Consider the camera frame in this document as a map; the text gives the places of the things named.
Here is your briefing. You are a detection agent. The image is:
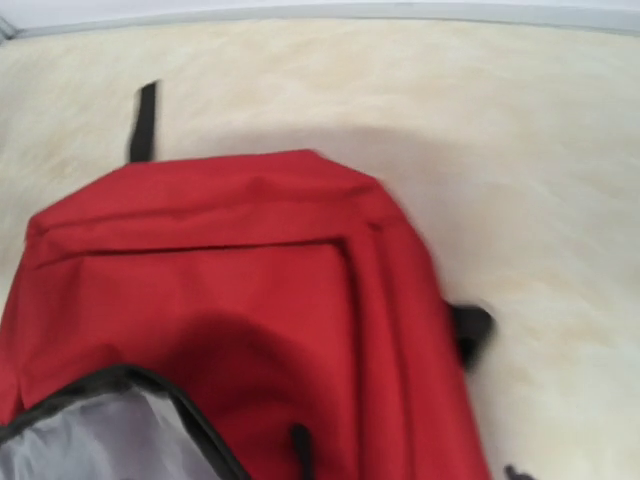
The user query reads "red backpack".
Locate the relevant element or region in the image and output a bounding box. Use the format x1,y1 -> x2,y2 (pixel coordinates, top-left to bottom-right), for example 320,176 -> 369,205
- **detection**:
1,84 -> 492,479

